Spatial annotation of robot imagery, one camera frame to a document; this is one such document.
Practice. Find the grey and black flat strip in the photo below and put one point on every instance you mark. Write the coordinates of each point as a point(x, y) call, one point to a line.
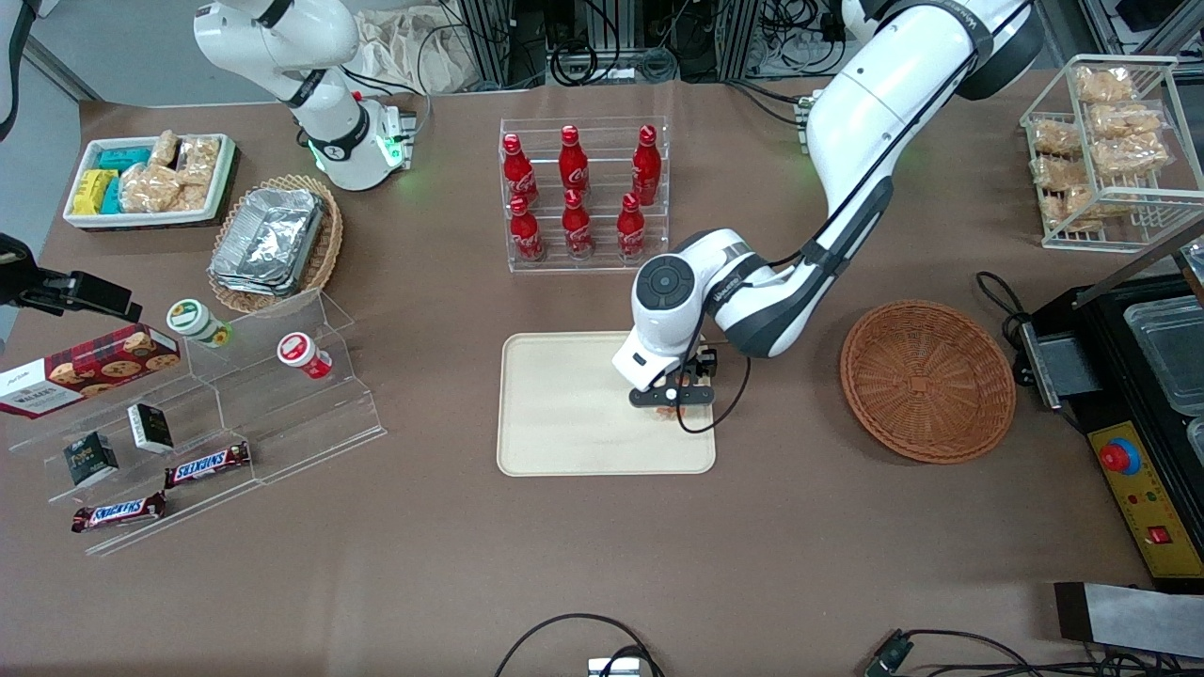
point(1138, 621)

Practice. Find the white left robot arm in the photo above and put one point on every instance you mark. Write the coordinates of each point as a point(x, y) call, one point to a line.
point(884, 103)

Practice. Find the red tartan cookie box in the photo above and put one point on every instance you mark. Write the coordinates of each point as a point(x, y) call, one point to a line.
point(85, 371)

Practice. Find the red-lidded yogurt cup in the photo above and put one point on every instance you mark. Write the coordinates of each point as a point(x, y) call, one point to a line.
point(299, 353)

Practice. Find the red cola bottle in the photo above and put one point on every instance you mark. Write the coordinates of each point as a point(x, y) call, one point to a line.
point(573, 165)
point(577, 228)
point(526, 233)
point(516, 174)
point(646, 167)
point(630, 230)

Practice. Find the white rectangular snack tray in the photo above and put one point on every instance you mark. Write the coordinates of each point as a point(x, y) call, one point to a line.
point(80, 218)

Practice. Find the aluminium profile frame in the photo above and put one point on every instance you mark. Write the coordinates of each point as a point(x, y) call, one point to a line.
point(494, 42)
point(738, 38)

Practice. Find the beige plastic serving tray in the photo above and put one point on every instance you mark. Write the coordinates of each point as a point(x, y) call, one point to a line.
point(564, 414)

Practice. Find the green-lidded yogurt cup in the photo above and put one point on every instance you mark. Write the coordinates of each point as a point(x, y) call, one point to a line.
point(195, 320)

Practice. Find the teal snack pack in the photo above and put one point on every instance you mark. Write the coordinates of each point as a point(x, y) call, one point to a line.
point(112, 197)
point(124, 158)

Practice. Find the small black carton box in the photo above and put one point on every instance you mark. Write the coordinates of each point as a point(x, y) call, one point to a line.
point(150, 428)
point(90, 459)

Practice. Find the beige cloth bag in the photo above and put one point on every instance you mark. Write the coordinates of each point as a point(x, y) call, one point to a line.
point(404, 52)

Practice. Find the bagged fried snack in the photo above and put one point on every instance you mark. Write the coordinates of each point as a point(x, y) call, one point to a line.
point(1058, 138)
point(1105, 85)
point(1124, 119)
point(1061, 174)
point(1129, 155)
point(1086, 202)

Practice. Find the clear plastic container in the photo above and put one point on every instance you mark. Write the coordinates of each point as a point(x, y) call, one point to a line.
point(1196, 440)
point(1171, 353)

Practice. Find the round brown wicker basket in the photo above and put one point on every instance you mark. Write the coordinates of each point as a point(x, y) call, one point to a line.
point(926, 381)

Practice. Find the brown Snickers bar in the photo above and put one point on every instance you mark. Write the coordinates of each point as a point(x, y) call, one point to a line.
point(118, 512)
point(207, 464)

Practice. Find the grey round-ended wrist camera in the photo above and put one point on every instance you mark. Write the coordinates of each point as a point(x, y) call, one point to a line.
point(658, 396)

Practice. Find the plastic-wrapped triangle sandwich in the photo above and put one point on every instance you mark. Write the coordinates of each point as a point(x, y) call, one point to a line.
point(693, 379)

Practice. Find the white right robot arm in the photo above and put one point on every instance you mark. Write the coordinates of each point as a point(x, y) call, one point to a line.
point(282, 38)

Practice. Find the silver foil container stack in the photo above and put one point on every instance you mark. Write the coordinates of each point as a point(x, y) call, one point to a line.
point(268, 240)

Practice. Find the bagged rice cracker snack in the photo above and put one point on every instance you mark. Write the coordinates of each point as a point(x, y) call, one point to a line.
point(200, 160)
point(195, 196)
point(149, 188)
point(165, 149)

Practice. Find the oval light wicker basket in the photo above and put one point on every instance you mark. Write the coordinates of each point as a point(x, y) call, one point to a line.
point(327, 259)

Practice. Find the small silver metal bracket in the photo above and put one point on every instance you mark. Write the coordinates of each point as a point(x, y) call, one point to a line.
point(613, 668)

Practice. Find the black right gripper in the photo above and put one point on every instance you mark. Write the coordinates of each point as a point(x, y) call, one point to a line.
point(38, 286)

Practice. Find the red emergency stop button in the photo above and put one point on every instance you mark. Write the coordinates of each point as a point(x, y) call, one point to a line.
point(1119, 457)

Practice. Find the clear acrylic bottle rack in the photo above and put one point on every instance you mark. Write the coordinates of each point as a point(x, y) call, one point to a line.
point(607, 132)

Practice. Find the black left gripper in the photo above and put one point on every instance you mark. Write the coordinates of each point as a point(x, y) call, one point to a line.
point(704, 364)

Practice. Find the black sealing machine yellow panel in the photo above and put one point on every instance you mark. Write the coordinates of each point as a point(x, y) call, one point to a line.
point(1143, 508)

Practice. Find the yellow snack pack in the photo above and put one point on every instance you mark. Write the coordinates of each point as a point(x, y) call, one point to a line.
point(92, 191)

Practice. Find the clear acrylic stepped display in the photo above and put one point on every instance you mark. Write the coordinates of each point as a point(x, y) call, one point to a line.
point(301, 423)

